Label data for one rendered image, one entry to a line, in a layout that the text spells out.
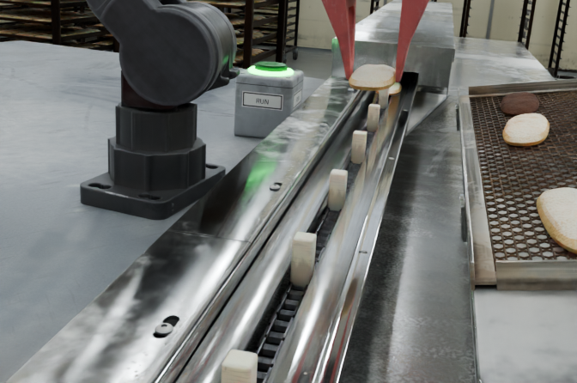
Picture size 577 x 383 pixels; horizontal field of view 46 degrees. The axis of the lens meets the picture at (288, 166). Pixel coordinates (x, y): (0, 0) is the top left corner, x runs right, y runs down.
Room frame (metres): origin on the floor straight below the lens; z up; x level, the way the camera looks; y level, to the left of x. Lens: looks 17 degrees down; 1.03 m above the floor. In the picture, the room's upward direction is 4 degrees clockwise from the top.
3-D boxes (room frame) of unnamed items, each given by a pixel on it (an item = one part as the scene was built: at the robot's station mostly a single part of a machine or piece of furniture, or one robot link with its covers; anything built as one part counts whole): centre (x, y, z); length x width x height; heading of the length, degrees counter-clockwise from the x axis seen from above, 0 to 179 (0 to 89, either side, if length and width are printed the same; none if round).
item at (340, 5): (0.57, -0.06, 0.98); 0.07 x 0.07 x 0.09; 78
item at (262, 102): (0.83, 0.03, 0.84); 0.08 x 0.08 x 0.11; 78
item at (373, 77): (0.57, -0.07, 0.94); 0.10 x 0.04 x 0.01; 168
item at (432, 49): (1.63, -0.27, 0.89); 1.25 x 0.18 x 0.09; 168
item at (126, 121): (0.59, 0.12, 0.86); 0.12 x 0.09 x 0.08; 159
